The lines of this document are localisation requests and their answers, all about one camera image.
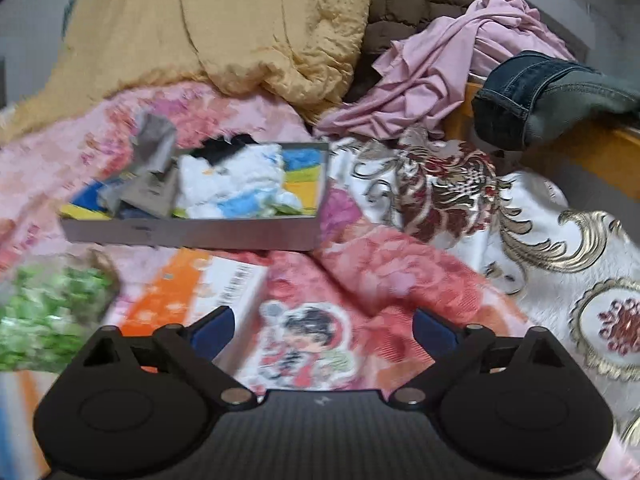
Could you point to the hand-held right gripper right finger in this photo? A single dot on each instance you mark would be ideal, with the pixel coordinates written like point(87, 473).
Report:
point(435, 332)

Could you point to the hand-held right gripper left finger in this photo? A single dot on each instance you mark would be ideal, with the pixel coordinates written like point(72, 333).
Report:
point(212, 330)

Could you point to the grey tray box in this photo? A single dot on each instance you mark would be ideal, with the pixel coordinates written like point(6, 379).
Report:
point(200, 235)

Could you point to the white pad with blue print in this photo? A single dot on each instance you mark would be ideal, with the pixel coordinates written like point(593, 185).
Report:
point(240, 206)

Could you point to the white quilted cloth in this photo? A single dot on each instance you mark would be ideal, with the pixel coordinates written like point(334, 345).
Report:
point(220, 175)

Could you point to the black striped sock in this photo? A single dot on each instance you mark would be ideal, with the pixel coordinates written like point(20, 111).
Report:
point(220, 150)

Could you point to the grey face mask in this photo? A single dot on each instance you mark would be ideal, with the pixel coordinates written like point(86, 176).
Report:
point(155, 140)

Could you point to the orange white box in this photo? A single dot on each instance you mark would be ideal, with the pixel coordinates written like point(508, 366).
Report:
point(200, 285)

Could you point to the pink floral bedsheet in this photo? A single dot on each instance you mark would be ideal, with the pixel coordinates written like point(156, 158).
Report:
point(390, 270)

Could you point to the cartoon figure sticker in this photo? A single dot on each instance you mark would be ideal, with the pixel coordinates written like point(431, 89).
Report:
point(300, 340)

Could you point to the green mesh bag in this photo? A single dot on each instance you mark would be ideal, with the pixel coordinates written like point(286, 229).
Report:
point(50, 310)

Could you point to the white orange blue packet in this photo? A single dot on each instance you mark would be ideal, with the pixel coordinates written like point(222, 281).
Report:
point(20, 420)

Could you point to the blue jeans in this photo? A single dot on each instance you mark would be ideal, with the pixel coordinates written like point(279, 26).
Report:
point(520, 95)

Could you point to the pink cloth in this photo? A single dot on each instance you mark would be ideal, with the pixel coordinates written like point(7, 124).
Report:
point(425, 60)

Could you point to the yellow quilt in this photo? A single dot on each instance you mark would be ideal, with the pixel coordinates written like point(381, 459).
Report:
point(200, 25)

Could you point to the brown quilted blanket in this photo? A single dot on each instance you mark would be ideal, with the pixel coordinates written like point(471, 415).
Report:
point(415, 0)

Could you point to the wooden bed frame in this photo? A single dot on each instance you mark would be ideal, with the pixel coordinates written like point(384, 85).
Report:
point(600, 160)

